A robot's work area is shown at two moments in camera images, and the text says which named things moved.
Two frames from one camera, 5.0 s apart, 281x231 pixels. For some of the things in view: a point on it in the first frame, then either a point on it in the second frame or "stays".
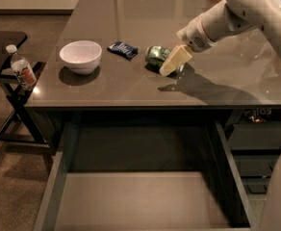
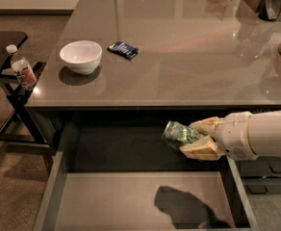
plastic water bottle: [21, 67] stays
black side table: [23, 127] stays
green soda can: [155, 56] to [178, 135]
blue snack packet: [124, 49] stays
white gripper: [194, 36] to [233, 135]
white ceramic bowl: [81, 57] stays
